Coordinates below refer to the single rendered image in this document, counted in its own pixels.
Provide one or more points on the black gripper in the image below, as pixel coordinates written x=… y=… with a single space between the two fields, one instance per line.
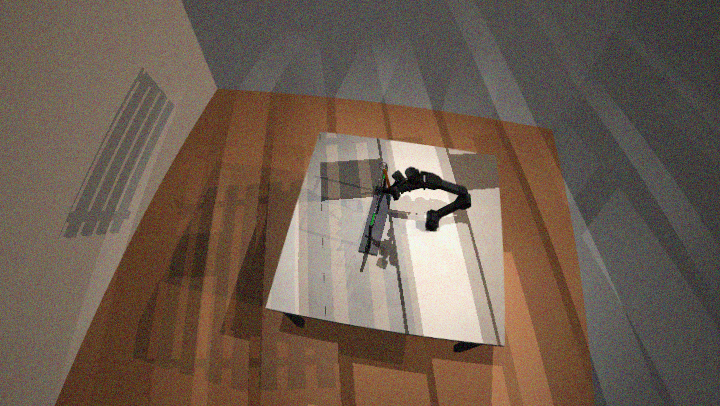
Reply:
x=395 y=190

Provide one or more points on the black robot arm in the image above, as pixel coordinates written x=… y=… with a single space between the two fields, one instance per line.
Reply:
x=433 y=181

